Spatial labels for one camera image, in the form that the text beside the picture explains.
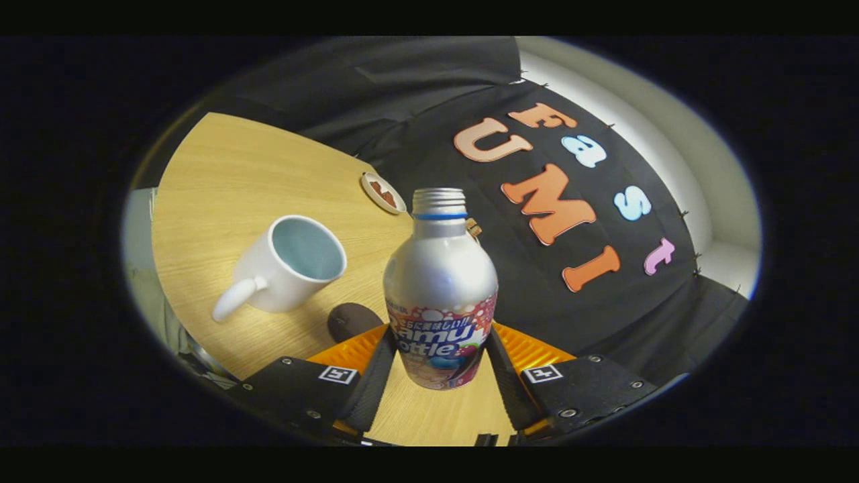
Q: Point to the reddish brown food pieces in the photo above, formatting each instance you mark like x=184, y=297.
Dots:
x=384, y=193

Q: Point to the silver juice bottle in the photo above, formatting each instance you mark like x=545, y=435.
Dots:
x=439, y=275

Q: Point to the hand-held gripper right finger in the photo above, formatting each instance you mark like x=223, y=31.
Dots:
x=510, y=396

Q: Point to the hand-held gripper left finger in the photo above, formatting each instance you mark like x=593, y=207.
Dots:
x=374, y=389

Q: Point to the white toaster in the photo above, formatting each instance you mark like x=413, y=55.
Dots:
x=474, y=228

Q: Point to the black backdrop cloth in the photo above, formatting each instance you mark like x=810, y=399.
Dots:
x=604, y=322

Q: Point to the dark brown round coaster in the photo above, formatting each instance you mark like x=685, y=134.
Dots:
x=349, y=322

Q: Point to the small round plate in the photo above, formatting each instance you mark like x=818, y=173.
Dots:
x=368, y=182

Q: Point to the wooden table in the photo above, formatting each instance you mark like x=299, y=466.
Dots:
x=221, y=188

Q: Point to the white cup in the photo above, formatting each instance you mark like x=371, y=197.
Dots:
x=268, y=288

